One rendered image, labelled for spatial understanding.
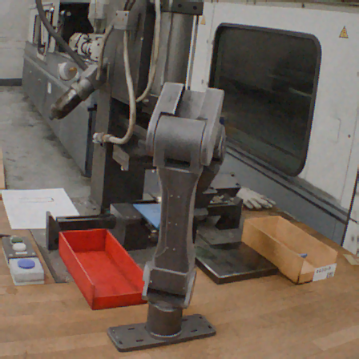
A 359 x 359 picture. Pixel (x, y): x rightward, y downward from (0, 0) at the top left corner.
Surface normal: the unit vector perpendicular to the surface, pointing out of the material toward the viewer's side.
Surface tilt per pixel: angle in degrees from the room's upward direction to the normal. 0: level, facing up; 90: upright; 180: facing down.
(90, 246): 90
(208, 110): 38
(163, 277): 104
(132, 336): 0
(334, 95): 90
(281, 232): 90
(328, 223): 90
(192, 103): 64
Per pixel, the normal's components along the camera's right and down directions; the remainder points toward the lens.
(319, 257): -0.88, 0.04
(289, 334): 0.12, -0.95
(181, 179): -0.24, 0.48
